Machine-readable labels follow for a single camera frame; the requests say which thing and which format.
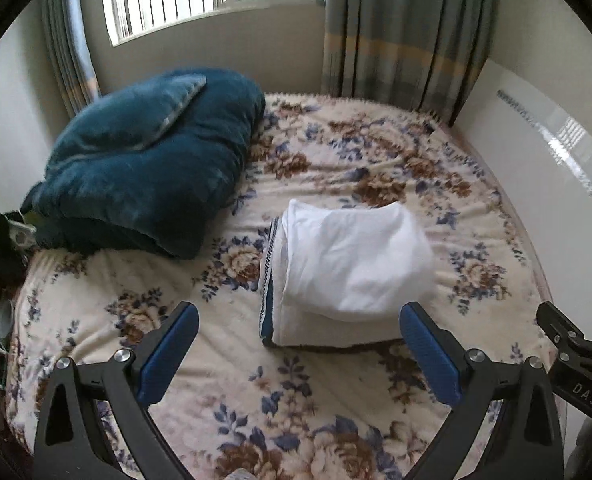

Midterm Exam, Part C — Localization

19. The white small shirt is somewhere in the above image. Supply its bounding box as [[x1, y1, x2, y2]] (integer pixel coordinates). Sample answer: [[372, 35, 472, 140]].
[[281, 200, 436, 322]]

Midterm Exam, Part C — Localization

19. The dark clothes pile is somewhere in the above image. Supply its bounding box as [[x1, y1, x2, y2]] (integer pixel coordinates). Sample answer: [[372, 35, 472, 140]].
[[0, 211, 38, 301]]

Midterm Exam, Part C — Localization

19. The white glossy wardrobe panel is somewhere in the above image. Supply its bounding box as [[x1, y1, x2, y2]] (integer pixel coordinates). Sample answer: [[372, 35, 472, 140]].
[[454, 60, 592, 340]]

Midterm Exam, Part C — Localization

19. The teal folded quilt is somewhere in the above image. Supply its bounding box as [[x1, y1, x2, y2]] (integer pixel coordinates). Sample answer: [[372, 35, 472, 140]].
[[20, 68, 266, 259]]

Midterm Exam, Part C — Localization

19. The striped green curtain right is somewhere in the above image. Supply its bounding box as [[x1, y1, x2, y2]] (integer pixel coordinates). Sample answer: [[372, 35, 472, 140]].
[[321, 0, 498, 124]]

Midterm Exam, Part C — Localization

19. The striped curtain left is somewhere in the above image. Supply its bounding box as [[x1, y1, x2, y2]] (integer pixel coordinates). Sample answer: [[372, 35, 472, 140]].
[[39, 0, 102, 118]]

